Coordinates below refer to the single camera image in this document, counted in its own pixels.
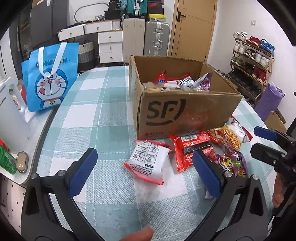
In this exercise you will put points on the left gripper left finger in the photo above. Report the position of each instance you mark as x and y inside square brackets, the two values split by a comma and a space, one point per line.
[39, 220]

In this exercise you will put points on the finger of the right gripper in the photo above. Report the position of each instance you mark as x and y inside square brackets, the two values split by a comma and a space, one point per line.
[267, 154]
[265, 133]

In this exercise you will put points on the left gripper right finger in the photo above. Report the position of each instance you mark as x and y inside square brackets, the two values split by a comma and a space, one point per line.
[239, 212]

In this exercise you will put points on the orange noodle snack bag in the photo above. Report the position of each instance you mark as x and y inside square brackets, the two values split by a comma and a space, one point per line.
[232, 134]

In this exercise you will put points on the purple snack bag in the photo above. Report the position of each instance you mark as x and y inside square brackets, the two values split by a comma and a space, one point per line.
[229, 159]

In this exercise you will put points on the red black snack packet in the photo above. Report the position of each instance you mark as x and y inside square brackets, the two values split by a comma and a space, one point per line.
[185, 146]

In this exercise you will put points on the red white snack packet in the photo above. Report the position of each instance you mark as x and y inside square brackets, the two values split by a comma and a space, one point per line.
[147, 160]

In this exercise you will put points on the silver snack bag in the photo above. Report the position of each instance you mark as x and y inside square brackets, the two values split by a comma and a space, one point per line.
[203, 83]

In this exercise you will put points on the blue snack packet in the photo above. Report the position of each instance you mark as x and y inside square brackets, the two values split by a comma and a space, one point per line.
[186, 80]

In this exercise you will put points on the red chip snack bag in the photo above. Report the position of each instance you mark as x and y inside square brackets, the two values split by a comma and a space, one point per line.
[161, 78]

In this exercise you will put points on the person's right hand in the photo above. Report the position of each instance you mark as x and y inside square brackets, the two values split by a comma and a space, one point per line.
[278, 196]

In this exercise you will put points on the person's left hand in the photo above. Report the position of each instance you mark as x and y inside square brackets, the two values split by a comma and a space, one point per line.
[145, 234]

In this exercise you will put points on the small cardboard box on floor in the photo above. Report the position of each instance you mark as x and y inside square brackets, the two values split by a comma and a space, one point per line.
[276, 121]

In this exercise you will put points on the small beige case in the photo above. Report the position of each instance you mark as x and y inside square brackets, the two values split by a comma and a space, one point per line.
[22, 160]

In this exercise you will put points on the green can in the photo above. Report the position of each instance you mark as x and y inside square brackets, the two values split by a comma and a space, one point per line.
[7, 161]

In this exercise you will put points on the wooden shoe rack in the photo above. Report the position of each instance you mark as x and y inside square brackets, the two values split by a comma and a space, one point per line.
[251, 66]

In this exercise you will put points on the white kettle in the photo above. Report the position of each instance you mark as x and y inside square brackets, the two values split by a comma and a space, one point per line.
[15, 131]

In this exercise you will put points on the SF cardboard box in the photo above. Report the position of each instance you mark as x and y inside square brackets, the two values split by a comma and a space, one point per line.
[162, 113]

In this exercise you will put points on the checkered tablecloth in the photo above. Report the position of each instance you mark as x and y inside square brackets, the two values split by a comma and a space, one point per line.
[133, 184]

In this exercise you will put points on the wooden door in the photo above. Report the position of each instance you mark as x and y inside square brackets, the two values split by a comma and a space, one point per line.
[192, 29]

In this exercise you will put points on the blue Doraemon tote bag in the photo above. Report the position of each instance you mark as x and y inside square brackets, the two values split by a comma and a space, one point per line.
[48, 75]

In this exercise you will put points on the silver suitcase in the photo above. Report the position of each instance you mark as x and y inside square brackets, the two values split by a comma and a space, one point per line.
[156, 40]

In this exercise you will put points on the woven laundry basket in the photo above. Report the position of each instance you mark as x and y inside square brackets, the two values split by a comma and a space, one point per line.
[86, 56]

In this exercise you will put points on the stacked shoe boxes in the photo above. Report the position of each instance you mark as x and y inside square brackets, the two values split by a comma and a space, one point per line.
[155, 11]

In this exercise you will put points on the beige suitcase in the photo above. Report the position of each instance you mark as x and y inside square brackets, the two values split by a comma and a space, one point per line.
[133, 38]

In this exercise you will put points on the teal suitcase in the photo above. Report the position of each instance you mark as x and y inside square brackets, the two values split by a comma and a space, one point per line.
[137, 8]

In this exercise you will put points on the white drawer desk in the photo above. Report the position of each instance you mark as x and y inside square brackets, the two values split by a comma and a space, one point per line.
[109, 37]

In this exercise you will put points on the dark refrigerator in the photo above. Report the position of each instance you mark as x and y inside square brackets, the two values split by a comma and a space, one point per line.
[39, 24]

